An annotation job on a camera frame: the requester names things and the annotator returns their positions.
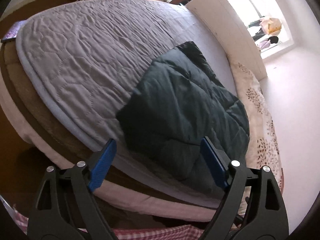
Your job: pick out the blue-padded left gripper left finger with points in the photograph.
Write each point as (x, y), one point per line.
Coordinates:
(99, 164)

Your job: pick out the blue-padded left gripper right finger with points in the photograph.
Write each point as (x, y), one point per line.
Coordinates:
(216, 162)

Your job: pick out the dark green puffer jacket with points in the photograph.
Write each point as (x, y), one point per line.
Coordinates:
(177, 103)

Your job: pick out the cream floral duvet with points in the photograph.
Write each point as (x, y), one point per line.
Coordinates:
(263, 146)

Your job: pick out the plaid shirt sleeve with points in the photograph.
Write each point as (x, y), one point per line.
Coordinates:
(184, 232)

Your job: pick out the purple quilted bed cover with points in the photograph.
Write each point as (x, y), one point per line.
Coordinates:
(85, 58)

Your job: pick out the items on window sill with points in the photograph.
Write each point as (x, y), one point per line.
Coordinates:
(267, 34)

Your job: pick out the cream upholstered headboard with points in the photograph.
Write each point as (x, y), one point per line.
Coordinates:
(222, 20)

